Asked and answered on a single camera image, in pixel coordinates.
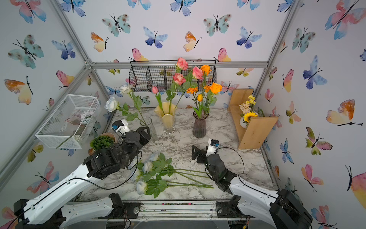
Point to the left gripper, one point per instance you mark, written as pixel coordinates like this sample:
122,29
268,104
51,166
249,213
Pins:
141,137

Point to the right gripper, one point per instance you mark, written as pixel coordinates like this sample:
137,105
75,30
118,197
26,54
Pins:
201,153

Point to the orange yellow tulip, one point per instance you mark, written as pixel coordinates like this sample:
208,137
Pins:
201,110

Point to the small pink rosebud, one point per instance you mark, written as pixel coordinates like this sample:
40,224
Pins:
155,90

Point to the orange marigold flower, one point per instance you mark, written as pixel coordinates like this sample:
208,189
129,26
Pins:
192,90

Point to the orange rose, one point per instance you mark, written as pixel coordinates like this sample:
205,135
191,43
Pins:
215,90
206,70

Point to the pink rose tall stem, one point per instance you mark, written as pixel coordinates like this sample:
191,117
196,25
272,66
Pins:
181,65

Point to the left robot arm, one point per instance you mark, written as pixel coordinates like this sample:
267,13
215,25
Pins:
51,210

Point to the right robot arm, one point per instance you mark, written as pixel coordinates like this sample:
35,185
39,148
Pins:
281,209

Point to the purple ribbed glass vase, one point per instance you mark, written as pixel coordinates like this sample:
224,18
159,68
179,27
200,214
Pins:
199,127

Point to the green succulent in pink pot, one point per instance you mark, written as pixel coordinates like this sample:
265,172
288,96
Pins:
103,141

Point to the clear glass vase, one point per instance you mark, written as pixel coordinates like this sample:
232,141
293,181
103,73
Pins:
147,122

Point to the yellow ruffled glass vase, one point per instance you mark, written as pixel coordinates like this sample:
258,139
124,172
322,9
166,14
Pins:
167,116

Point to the sunflower bouquet in white vase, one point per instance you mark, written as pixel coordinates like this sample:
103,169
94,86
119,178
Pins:
247,111

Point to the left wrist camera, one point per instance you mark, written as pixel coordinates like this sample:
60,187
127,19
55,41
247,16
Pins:
120,127

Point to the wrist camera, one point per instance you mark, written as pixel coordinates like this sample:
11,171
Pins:
120,127
213,146

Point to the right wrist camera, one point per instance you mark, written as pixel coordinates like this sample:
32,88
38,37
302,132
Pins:
213,146

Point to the white mesh wall box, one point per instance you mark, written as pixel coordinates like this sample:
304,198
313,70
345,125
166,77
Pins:
70,123

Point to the aluminium front rail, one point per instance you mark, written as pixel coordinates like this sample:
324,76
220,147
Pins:
193,210

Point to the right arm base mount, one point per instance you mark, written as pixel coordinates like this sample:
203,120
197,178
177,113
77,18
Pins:
229,209

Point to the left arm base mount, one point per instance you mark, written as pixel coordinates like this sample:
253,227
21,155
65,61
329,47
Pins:
123,209

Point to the wooden wall shelf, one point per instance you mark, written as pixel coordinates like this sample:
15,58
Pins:
258,128

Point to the black wire wall basket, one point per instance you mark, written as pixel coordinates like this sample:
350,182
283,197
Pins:
144,75

